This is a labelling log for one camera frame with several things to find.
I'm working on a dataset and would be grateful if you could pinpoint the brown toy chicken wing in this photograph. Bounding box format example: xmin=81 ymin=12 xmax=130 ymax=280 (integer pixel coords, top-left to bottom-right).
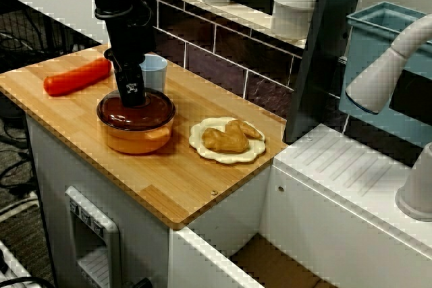
xmin=201 ymin=119 xmax=264 ymax=154

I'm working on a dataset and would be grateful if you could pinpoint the teal plastic bin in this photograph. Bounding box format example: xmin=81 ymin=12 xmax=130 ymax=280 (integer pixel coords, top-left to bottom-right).
xmin=338 ymin=1 xmax=432 ymax=149

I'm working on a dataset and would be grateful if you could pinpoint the light blue plastic cup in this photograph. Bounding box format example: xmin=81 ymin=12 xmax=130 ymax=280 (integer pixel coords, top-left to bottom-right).
xmin=138 ymin=54 xmax=169 ymax=95

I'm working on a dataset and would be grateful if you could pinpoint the white toy kitchen cabinet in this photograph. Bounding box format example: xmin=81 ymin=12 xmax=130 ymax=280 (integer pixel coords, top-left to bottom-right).
xmin=25 ymin=112 xmax=273 ymax=288

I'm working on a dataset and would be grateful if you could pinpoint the gray appliance door panel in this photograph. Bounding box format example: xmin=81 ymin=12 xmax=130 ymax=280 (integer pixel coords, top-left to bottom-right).
xmin=64 ymin=185 xmax=122 ymax=288

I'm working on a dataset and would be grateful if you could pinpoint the silver aluminium frame rail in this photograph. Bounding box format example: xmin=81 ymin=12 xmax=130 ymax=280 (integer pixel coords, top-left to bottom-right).
xmin=0 ymin=239 xmax=33 ymax=288

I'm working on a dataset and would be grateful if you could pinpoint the brown lid with yellow knob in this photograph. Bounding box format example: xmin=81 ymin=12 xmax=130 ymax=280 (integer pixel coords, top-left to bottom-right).
xmin=96 ymin=88 xmax=176 ymax=133

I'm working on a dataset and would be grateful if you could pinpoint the dark gray upright post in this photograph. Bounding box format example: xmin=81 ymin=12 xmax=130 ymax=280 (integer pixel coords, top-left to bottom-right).
xmin=285 ymin=0 xmax=369 ymax=144

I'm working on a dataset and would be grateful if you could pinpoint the dark tile backsplash panel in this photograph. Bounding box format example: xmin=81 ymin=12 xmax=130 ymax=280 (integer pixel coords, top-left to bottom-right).
xmin=144 ymin=0 xmax=304 ymax=120

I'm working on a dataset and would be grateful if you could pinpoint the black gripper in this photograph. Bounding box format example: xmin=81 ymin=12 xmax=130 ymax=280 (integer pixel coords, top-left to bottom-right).
xmin=100 ymin=0 xmax=158 ymax=108

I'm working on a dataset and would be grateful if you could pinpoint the beige tiled shelf ledge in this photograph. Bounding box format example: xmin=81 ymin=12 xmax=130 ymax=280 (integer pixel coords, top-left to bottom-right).
xmin=143 ymin=0 xmax=308 ymax=49

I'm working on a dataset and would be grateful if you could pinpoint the orange-red toy sausage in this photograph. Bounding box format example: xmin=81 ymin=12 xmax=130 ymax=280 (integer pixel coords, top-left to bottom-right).
xmin=43 ymin=57 xmax=112 ymax=96

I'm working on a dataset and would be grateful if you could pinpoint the black cable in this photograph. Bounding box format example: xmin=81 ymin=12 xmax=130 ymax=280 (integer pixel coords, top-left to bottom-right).
xmin=0 ymin=276 xmax=57 ymax=288

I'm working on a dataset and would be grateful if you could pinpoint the cream flower-shaped plate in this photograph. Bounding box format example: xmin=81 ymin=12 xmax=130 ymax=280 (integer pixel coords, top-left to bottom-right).
xmin=188 ymin=116 xmax=267 ymax=165

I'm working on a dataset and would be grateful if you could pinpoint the large white lidded jar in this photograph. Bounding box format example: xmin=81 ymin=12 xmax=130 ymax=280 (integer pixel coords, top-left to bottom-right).
xmin=271 ymin=0 xmax=319 ymax=40

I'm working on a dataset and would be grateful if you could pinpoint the gray toy faucet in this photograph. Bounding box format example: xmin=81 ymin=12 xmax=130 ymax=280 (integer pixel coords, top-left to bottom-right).
xmin=344 ymin=13 xmax=432 ymax=223

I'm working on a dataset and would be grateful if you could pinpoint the white floor power cord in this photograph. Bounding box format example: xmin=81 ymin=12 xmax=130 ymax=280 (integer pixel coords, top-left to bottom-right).
xmin=0 ymin=190 xmax=42 ymax=223

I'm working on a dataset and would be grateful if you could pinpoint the white toy sink unit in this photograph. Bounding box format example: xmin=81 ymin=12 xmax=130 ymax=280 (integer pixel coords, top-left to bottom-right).
xmin=259 ymin=122 xmax=432 ymax=288

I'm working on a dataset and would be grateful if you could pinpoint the orange toy pot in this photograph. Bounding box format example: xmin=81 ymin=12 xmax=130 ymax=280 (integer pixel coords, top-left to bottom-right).
xmin=101 ymin=112 xmax=173 ymax=155

